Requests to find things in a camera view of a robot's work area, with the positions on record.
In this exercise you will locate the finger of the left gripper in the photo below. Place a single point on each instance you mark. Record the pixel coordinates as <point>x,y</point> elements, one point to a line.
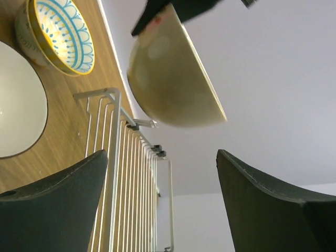
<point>185,9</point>

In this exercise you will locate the white floral bowl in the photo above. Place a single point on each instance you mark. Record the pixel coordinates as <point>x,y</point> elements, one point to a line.
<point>27,40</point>

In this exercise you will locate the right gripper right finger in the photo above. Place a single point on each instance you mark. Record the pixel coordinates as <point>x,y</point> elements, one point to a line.
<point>268,214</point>

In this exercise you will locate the cream striped bowl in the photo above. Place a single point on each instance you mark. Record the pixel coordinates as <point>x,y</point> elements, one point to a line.
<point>63,35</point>

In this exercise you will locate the plain beige bowl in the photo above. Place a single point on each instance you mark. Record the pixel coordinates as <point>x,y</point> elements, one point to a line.
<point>167,77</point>

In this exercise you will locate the wire dish rack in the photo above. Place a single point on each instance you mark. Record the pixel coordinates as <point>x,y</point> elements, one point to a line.
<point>127,214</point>

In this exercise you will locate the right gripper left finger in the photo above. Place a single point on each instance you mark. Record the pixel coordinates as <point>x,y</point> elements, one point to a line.
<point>57,212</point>

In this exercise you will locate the teal white bowl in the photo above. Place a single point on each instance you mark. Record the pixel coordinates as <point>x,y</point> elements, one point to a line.
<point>24,105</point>

